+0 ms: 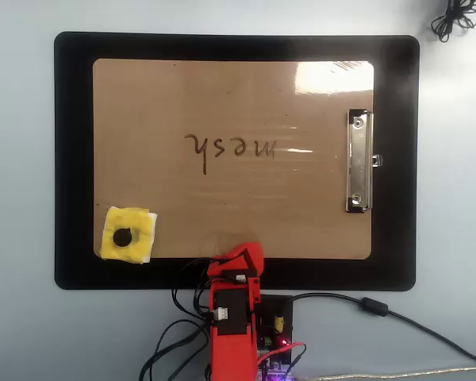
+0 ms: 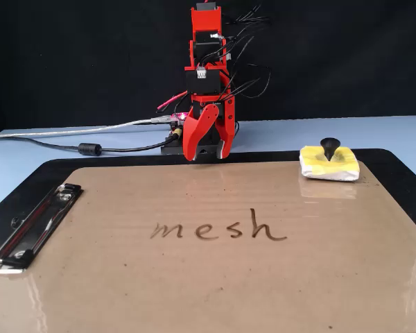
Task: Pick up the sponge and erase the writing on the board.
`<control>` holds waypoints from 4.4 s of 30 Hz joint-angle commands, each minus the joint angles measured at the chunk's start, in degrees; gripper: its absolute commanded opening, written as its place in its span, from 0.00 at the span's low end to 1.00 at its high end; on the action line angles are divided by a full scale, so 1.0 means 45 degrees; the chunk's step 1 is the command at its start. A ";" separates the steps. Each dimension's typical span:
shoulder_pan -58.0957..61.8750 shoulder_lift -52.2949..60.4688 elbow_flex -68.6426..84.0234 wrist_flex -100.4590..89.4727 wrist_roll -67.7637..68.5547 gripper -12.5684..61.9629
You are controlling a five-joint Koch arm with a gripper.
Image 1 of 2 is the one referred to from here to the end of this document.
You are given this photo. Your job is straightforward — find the black servo wire bundle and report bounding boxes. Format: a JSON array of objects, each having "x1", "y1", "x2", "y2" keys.
[{"x1": 138, "y1": 257, "x2": 232, "y2": 381}]

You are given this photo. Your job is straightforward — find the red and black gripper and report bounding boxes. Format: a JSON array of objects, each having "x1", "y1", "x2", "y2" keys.
[{"x1": 206, "y1": 241, "x2": 265, "y2": 309}]

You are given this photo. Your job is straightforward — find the black rectangular desk mat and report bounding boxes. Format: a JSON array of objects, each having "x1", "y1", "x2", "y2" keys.
[{"x1": 54, "y1": 31, "x2": 420, "y2": 291}]

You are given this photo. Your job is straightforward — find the red wire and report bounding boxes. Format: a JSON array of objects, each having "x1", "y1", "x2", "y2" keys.
[{"x1": 257, "y1": 341, "x2": 307, "y2": 374}]

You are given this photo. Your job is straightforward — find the silver metal clipboard clip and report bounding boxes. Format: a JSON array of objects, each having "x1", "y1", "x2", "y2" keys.
[{"x1": 344, "y1": 109, "x2": 384, "y2": 214}]

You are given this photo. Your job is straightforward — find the brown clipboard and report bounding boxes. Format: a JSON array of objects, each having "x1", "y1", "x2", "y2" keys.
[{"x1": 92, "y1": 58, "x2": 374, "y2": 261}]

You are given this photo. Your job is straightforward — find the tangled black cable bundle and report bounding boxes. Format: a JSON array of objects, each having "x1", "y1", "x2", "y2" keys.
[{"x1": 431, "y1": 0, "x2": 476, "y2": 43}]

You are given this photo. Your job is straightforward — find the black power cable with ferrite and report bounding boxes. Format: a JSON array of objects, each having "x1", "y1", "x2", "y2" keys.
[{"x1": 288, "y1": 292, "x2": 476, "y2": 366}]

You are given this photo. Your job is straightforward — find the yellow sponge with black knob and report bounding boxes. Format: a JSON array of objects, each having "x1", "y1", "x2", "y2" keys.
[{"x1": 100, "y1": 205, "x2": 159, "y2": 266}]

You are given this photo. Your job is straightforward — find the controller circuit board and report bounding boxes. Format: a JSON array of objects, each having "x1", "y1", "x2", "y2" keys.
[{"x1": 256, "y1": 337, "x2": 302, "y2": 381}]

